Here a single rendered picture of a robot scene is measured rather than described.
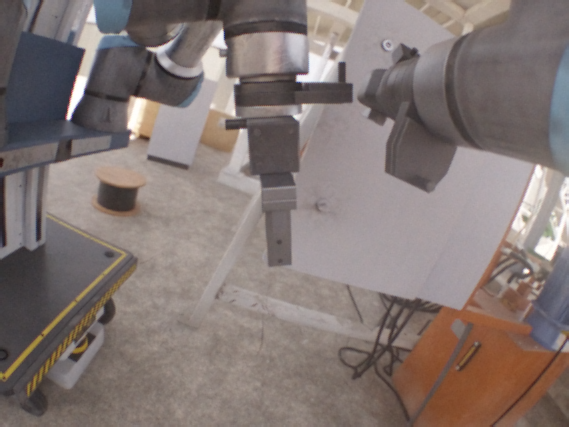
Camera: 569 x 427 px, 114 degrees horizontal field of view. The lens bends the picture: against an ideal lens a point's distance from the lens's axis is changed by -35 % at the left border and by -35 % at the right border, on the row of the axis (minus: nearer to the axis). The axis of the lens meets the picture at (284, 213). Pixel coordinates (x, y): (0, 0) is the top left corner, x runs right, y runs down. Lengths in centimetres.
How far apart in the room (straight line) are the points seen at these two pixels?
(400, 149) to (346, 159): 31
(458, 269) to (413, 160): 59
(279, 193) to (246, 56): 13
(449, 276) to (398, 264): 19
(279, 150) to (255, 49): 10
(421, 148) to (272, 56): 16
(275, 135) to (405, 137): 11
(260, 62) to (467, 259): 70
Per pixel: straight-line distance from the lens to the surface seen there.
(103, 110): 85
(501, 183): 81
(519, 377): 133
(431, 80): 21
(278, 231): 29
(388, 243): 63
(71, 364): 96
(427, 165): 26
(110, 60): 85
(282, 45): 28
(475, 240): 80
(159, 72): 85
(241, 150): 356
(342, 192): 55
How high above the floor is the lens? 91
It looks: 16 degrees down
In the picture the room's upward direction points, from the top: 22 degrees clockwise
